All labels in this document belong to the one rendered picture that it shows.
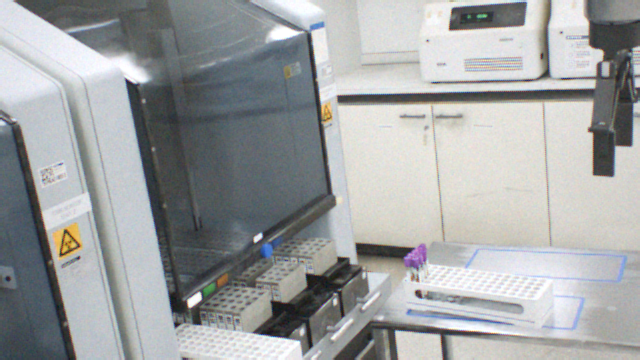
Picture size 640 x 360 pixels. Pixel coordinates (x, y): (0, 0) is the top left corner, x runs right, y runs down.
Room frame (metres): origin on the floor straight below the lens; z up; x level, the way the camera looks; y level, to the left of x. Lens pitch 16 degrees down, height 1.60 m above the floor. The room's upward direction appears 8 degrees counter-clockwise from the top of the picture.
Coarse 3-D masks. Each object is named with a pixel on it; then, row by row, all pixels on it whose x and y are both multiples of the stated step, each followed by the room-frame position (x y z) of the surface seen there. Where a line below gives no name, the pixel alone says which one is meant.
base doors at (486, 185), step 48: (384, 144) 3.79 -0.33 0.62; (432, 144) 3.66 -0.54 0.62; (480, 144) 3.54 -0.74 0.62; (528, 144) 3.43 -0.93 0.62; (576, 144) 3.31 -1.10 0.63; (384, 192) 3.81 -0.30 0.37; (432, 192) 3.67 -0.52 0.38; (480, 192) 3.55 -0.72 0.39; (528, 192) 3.43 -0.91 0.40; (576, 192) 3.32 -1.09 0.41; (624, 192) 3.21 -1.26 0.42; (384, 240) 3.83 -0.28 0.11; (432, 240) 3.69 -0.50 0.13; (480, 240) 3.56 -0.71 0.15; (528, 240) 3.44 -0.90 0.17; (576, 240) 3.32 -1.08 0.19; (624, 240) 3.21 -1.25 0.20
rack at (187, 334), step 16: (192, 336) 1.50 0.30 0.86; (208, 336) 1.50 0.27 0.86; (224, 336) 1.48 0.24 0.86; (240, 336) 1.48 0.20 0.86; (256, 336) 1.46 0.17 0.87; (192, 352) 1.43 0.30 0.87; (208, 352) 1.43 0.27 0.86; (224, 352) 1.42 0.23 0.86; (240, 352) 1.41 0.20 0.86; (256, 352) 1.40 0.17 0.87; (272, 352) 1.40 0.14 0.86; (288, 352) 1.38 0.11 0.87
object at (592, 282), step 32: (448, 256) 1.84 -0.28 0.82; (480, 256) 1.81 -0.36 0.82; (512, 256) 1.79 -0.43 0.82; (544, 256) 1.76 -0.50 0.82; (576, 256) 1.74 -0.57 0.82; (608, 256) 1.72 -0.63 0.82; (576, 288) 1.58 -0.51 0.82; (608, 288) 1.56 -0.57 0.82; (384, 320) 1.55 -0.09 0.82; (416, 320) 1.53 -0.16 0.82; (448, 320) 1.51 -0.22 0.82; (480, 320) 1.49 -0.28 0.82; (576, 320) 1.44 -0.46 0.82; (608, 320) 1.42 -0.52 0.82; (384, 352) 1.55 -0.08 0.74; (448, 352) 1.92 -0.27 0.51
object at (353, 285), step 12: (336, 276) 1.85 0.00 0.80; (348, 276) 1.81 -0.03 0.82; (360, 276) 1.84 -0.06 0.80; (324, 288) 1.78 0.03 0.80; (336, 288) 1.77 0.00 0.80; (348, 288) 1.79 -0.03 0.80; (360, 288) 1.83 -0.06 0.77; (348, 300) 1.78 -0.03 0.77; (360, 300) 1.80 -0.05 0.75; (372, 300) 1.79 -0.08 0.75; (348, 312) 1.77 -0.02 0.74
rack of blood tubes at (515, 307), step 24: (408, 288) 1.58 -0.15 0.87; (432, 288) 1.55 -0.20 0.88; (456, 288) 1.52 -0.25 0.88; (480, 288) 1.51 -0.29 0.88; (504, 288) 1.50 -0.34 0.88; (528, 288) 1.49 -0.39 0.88; (552, 288) 1.49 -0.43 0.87; (456, 312) 1.52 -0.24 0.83; (480, 312) 1.49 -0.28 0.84; (504, 312) 1.46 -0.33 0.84; (528, 312) 1.43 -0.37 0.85
